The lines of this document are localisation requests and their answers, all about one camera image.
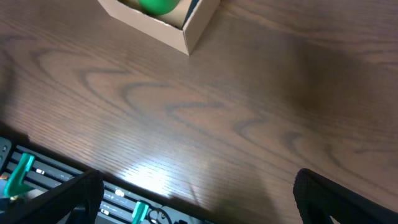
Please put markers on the green tape roll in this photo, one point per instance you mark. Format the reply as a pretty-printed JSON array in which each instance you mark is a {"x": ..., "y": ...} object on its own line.
[{"x": 159, "y": 7}]

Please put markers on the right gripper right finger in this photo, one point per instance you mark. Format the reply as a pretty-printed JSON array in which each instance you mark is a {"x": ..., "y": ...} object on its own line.
[{"x": 320, "y": 200}]

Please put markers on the cardboard box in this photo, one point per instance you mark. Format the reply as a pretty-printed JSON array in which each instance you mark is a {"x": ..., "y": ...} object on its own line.
[{"x": 180, "y": 28}]

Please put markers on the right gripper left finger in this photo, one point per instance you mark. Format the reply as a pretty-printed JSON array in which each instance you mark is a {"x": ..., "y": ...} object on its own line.
[{"x": 78, "y": 199}]

